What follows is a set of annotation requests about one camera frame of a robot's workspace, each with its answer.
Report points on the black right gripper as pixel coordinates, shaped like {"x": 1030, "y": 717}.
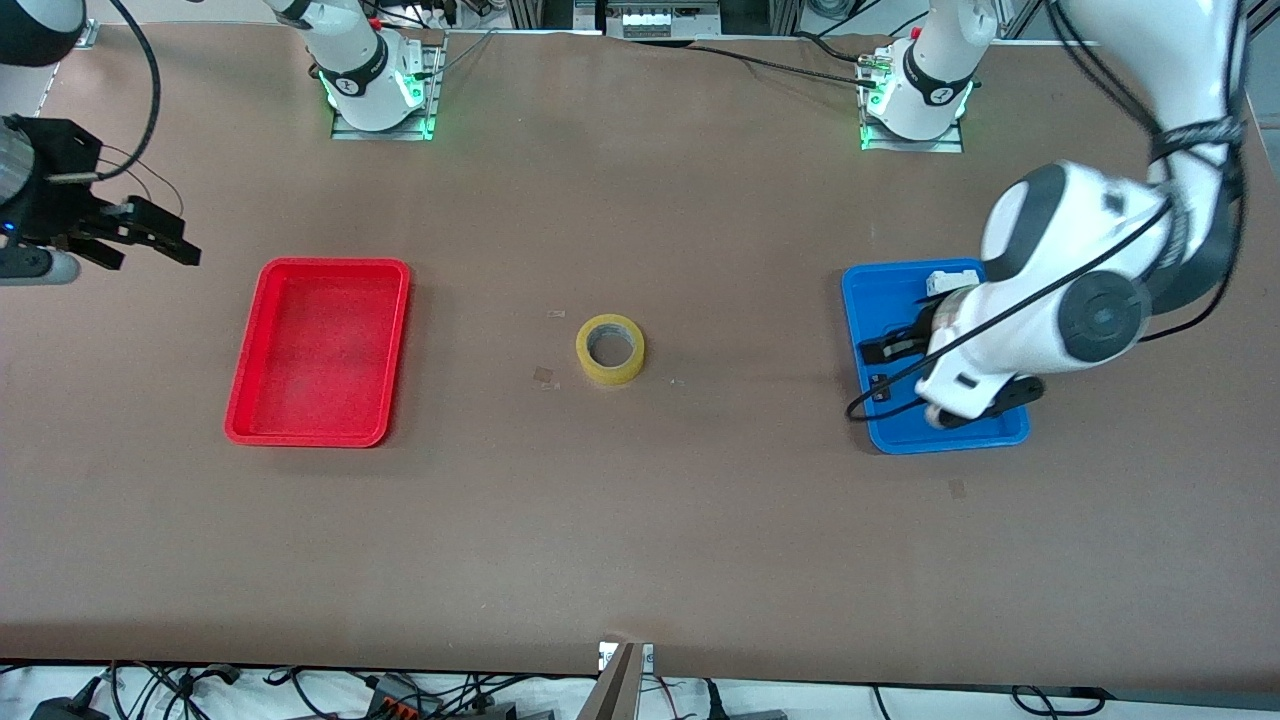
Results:
{"x": 62, "y": 185}

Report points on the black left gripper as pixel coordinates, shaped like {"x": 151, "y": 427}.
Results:
{"x": 921, "y": 331}

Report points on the yellow tape roll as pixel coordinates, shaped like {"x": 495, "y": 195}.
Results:
{"x": 610, "y": 375}

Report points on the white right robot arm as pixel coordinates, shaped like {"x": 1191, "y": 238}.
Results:
{"x": 355, "y": 60}

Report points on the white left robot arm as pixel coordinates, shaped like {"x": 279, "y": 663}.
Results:
{"x": 1040, "y": 220}

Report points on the small black terminal block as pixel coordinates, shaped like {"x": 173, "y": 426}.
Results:
{"x": 880, "y": 392}

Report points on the blue plastic tray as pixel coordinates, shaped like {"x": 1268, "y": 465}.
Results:
{"x": 860, "y": 300}

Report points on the white circuit breaker block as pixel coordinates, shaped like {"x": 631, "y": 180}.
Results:
{"x": 950, "y": 280}

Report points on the red plastic tray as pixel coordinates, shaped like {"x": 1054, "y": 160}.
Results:
{"x": 320, "y": 350}

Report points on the black power adapter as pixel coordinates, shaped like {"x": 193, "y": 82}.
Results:
{"x": 70, "y": 710}

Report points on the orange connector block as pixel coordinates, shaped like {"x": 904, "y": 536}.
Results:
{"x": 395, "y": 705}

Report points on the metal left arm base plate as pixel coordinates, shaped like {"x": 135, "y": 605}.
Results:
{"x": 950, "y": 143}

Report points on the metal table corner bracket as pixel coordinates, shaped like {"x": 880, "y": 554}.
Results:
{"x": 88, "y": 35}

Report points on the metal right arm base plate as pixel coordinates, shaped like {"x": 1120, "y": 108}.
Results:
{"x": 432, "y": 95}

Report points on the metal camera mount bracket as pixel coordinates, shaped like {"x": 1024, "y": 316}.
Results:
{"x": 615, "y": 690}

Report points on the aluminium frame structure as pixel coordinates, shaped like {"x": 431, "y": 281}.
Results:
{"x": 540, "y": 15}

